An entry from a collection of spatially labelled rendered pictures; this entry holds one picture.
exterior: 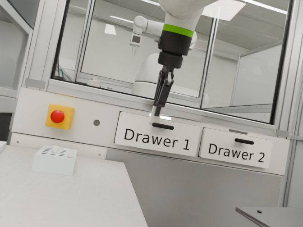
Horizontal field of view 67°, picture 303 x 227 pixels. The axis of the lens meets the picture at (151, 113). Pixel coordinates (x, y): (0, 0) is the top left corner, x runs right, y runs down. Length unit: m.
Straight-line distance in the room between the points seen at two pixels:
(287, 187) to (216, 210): 1.56
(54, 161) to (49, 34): 0.46
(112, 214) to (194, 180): 0.55
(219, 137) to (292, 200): 1.65
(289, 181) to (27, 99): 2.19
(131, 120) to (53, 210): 0.46
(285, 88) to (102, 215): 0.89
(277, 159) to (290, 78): 0.33
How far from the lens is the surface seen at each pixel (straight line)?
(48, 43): 0.85
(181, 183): 0.88
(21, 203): 0.40
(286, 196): 2.47
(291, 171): 2.46
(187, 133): 0.81
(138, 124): 0.77
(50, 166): 0.55
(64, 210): 0.38
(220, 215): 0.98
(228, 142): 0.90
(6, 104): 1.68
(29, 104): 0.83
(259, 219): 0.50
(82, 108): 0.80
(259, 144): 0.98
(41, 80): 0.83
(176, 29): 0.68
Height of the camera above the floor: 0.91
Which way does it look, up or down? 2 degrees up
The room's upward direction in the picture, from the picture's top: 11 degrees clockwise
